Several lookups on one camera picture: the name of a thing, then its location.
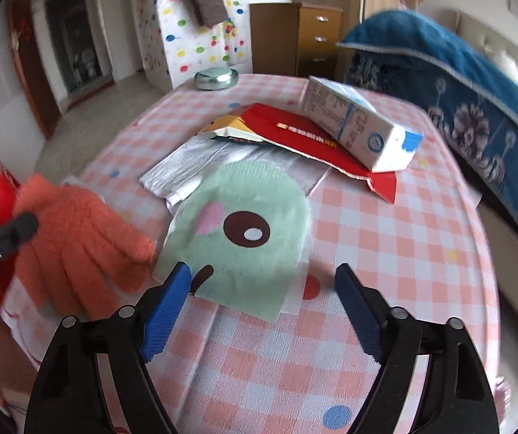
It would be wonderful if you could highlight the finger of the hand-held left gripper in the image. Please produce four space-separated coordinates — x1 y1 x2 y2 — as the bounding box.
0 213 40 322

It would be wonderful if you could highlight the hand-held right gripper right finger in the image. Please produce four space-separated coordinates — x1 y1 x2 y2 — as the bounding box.
335 263 499 434

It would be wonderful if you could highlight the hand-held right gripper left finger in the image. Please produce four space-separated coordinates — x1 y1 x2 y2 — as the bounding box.
24 261 193 434

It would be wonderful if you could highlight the orange knitted glove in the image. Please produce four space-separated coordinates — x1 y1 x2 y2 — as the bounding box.
12 173 158 322

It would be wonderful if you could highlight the green cartoon face cloth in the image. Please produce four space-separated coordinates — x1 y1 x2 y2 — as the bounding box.
153 159 311 322

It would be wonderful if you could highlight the pink checkered tablecloth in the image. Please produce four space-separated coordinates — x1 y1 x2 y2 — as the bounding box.
0 73 499 434

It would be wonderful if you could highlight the opened foil snack wrapper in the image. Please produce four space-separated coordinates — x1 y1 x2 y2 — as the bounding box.
139 115 332 211

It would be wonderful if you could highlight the dark red wooden door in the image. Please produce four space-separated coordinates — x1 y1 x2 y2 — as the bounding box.
8 0 63 141

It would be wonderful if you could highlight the white milk carton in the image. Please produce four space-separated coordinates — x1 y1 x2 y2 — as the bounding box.
300 76 424 173

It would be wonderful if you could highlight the red cardboard packaging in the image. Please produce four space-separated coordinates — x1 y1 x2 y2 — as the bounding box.
245 103 398 204

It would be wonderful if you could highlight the round green tin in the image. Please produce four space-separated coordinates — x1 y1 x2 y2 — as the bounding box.
194 67 238 91

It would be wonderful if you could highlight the polka dot covered cabinet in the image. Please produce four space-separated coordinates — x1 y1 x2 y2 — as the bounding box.
135 0 260 91

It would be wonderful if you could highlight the blue floral blanket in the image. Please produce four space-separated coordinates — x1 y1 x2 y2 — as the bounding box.
336 9 518 276

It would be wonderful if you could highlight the wooden three-drawer nightstand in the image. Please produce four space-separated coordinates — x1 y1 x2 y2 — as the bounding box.
249 2 345 77

